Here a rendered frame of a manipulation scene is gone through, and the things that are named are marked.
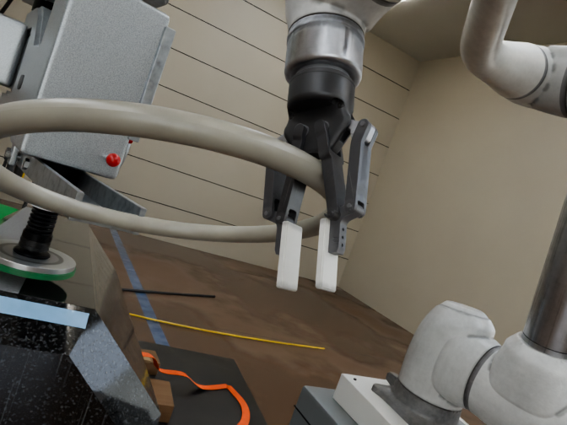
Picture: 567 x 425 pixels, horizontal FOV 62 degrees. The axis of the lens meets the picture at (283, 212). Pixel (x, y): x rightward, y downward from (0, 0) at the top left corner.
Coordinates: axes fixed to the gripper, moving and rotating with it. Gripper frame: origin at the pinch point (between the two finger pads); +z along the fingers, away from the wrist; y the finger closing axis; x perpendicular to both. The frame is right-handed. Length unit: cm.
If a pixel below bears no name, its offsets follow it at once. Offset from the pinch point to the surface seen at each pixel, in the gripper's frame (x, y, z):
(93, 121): 20.2, 10.0, -8.1
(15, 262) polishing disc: -12, 86, -3
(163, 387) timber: -135, 165, 36
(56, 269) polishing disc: -21, 83, -3
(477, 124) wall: -574, 112, -300
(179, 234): -16.1, 37.8, -8.4
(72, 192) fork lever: -0.1, 47.2, -12.1
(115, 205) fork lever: -14, 55, -15
